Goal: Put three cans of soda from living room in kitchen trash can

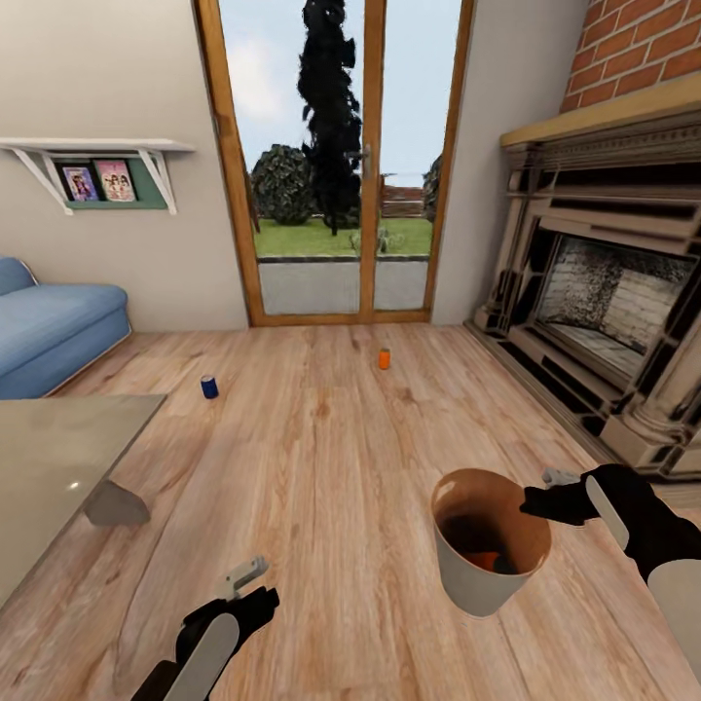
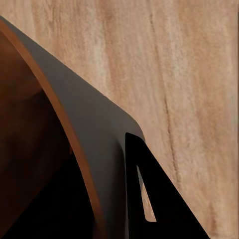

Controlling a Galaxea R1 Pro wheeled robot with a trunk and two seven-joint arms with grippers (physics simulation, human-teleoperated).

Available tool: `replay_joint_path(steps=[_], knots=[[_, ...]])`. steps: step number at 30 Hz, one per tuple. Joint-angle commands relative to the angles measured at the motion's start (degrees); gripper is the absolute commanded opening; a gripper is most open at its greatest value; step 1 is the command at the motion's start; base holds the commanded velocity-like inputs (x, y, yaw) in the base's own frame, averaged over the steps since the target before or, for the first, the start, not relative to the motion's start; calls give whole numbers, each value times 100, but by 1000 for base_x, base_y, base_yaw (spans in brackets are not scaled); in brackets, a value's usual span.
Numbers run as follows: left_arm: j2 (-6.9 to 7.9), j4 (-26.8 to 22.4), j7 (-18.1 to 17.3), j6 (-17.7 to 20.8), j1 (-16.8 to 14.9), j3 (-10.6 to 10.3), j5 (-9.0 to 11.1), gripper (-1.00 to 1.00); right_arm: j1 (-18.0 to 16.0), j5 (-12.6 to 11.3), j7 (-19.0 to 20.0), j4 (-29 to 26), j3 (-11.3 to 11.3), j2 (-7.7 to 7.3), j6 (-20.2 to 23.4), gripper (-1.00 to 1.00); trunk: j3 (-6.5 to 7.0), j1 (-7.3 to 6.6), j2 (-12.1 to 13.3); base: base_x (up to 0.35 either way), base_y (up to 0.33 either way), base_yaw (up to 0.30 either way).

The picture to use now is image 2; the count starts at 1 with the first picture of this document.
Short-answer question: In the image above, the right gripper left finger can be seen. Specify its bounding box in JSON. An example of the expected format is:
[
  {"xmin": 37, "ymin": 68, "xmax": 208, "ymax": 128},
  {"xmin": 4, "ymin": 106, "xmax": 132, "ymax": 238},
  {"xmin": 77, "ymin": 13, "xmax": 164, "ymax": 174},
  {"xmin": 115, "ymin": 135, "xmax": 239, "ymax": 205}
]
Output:
[{"xmin": 2, "ymin": 152, "xmax": 95, "ymax": 239}]

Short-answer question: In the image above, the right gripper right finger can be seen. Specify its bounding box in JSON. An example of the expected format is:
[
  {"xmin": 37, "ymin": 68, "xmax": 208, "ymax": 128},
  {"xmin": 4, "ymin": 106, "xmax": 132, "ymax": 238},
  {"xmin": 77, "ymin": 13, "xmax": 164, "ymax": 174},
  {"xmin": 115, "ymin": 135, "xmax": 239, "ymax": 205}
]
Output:
[{"xmin": 125, "ymin": 132, "xmax": 210, "ymax": 239}]

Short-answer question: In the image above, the trash can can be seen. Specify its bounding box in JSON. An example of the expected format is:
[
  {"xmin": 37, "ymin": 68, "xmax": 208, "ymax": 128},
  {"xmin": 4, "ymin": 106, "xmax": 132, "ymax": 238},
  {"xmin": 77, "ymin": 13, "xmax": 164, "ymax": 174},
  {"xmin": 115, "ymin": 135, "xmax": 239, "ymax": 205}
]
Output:
[{"xmin": 0, "ymin": 15, "xmax": 146, "ymax": 239}]

